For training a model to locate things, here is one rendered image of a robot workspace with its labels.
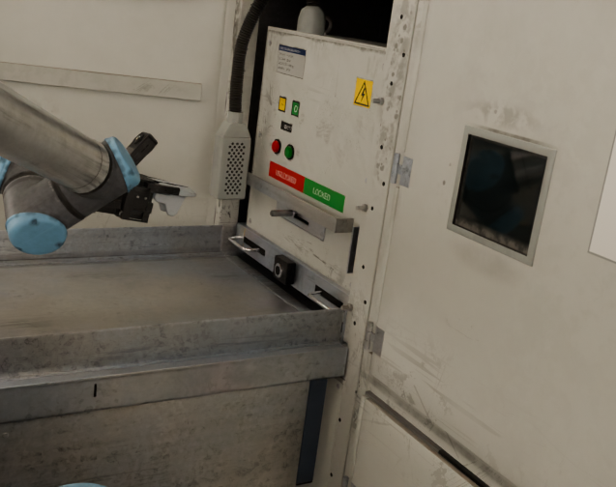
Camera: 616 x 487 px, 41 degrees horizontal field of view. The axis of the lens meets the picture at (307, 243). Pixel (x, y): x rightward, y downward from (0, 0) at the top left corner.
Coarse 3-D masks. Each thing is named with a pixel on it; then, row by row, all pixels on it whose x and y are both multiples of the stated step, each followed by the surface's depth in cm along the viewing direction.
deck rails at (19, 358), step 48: (0, 240) 173; (96, 240) 184; (144, 240) 190; (192, 240) 196; (48, 336) 126; (96, 336) 130; (144, 336) 134; (192, 336) 139; (240, 336) 144; (288, 336) 149; (336, 336) 155
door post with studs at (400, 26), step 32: (416, 0) 133; (384, 64) 141; (384, 96) 142; (384, 128) 141; (384, 160) 142; (384, 192) 142; (352, 288) 152; (352, 320) 152; (352, 352) 152; (352, 384) 153
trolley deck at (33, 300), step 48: (0, 288) 160; (48, 288) 163; (96, 288) 167; (144, 288) 170; (192, 288) 174; (240, 288) 178; (0, 336) 139; (0, 384) 123; (48, 384) 125; (96, 384) 129; (144, 384) 133; (192, 384) 138; (240, 384) 143
